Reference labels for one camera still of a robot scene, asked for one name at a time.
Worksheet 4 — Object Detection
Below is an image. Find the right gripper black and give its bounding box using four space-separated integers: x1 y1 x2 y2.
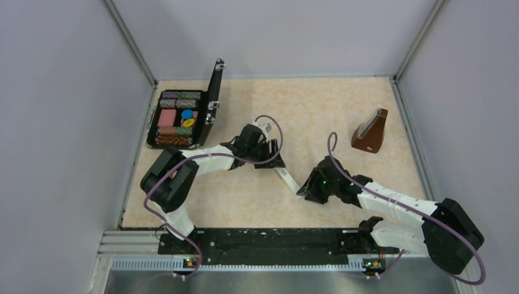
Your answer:
297 167 339 204

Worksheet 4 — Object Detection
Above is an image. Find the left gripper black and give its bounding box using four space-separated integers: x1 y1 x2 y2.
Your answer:
247 138 285 169

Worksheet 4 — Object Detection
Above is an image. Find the white black remote control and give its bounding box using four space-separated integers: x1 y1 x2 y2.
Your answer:
274 167 303 198

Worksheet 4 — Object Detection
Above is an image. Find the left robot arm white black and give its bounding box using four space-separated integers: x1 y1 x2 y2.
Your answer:
140 122 286 253

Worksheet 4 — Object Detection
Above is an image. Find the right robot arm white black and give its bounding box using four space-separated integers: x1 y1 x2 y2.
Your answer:
296 156 485 275

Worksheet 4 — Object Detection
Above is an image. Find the brown wooden metronome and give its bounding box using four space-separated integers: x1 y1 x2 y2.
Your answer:
351 108 388 154

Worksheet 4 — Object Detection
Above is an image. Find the black poker chip case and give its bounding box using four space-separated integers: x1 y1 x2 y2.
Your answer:
146 58 226 149

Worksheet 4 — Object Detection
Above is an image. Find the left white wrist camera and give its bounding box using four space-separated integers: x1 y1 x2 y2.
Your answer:
253 122 272 141

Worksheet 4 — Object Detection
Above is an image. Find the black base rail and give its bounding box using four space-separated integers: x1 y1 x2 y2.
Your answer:
158 228 399 273

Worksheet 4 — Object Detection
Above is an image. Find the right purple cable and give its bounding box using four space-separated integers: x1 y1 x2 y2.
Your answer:
327 132 487 286

